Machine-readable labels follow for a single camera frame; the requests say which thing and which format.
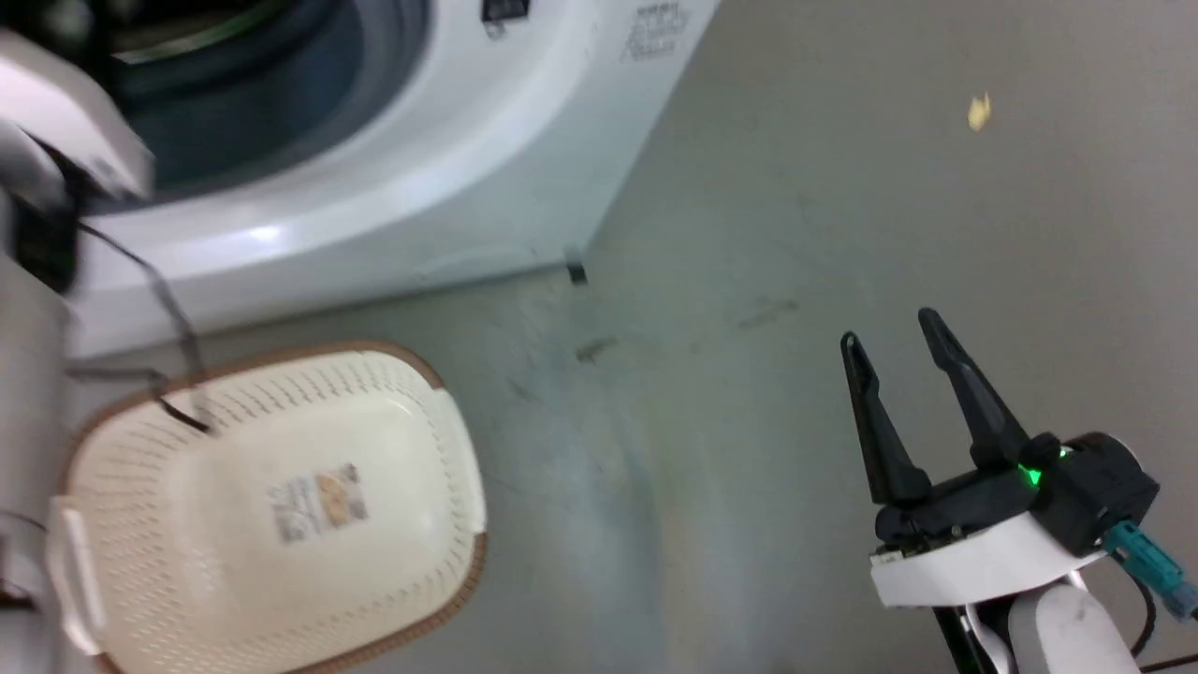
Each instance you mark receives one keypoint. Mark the black washing machine foot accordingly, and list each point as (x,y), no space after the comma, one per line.
(577,272)

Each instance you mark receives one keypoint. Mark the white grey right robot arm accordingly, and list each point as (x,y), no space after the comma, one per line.
(1053,627)

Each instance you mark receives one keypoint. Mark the small yellow floor scrap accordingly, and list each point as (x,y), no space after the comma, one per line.
(979,111)

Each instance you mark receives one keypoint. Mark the white front-load washing machine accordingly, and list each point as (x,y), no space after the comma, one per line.
(487,159)

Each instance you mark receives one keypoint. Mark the cream perforated laundry basket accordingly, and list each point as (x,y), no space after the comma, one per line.
(234,580)

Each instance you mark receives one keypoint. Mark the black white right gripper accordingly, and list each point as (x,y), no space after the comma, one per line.
(1020,524)

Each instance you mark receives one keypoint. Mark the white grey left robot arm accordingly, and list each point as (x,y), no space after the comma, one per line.
(37,281)

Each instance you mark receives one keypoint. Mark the label sticker in basket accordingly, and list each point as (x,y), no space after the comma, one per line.
(316,504)

